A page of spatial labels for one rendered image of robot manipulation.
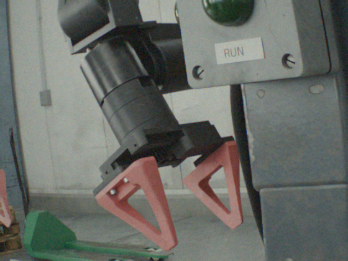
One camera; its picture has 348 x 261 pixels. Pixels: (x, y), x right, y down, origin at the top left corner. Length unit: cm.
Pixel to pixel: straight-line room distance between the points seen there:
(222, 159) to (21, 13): 840
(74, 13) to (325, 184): 37
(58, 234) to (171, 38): 545
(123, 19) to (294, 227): 32
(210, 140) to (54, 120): 793
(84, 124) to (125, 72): 752
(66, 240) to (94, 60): 553
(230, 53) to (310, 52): 4
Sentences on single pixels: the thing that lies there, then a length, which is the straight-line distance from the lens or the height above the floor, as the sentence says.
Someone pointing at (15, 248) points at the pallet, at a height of 3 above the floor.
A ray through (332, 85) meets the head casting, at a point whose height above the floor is 123.
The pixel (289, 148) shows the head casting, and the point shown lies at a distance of 42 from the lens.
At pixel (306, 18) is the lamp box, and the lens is 37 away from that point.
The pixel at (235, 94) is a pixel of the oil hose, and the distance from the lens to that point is 45.
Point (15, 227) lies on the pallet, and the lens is 649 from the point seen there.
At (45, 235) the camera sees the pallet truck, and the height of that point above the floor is 19.
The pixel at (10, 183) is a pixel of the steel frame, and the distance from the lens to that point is 899.
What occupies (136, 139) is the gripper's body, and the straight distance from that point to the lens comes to 62.
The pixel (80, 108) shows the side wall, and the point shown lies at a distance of 821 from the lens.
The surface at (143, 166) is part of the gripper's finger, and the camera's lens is 60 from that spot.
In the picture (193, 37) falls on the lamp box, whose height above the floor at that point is 127.
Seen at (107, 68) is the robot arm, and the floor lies 127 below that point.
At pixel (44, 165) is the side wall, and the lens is 886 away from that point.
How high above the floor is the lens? 124
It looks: 3 degrees down
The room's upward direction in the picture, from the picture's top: 7 degrees counter-clockwise
